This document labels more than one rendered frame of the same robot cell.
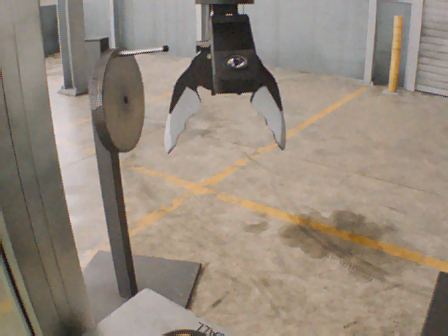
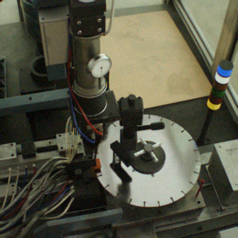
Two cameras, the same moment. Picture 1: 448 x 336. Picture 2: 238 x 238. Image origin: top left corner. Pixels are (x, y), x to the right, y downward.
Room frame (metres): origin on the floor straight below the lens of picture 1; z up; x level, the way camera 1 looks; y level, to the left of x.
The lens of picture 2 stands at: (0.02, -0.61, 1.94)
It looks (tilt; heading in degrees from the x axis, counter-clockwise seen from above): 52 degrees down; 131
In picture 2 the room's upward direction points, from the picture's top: 3 degrees clockwise
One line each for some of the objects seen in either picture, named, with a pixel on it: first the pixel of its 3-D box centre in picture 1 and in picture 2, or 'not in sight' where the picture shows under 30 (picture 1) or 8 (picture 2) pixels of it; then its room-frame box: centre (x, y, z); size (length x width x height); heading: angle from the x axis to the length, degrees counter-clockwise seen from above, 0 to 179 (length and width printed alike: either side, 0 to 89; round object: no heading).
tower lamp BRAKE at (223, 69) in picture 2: not in sight; (225, 68); (-0.28, 0.22, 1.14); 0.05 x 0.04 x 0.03; 145
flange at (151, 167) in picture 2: not in sight; (147, 154); (-0.32, -0.08, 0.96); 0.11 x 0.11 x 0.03
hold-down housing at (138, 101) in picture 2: not in sight; (129, 123); (-0.34, -0.16, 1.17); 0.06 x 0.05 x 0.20; 46
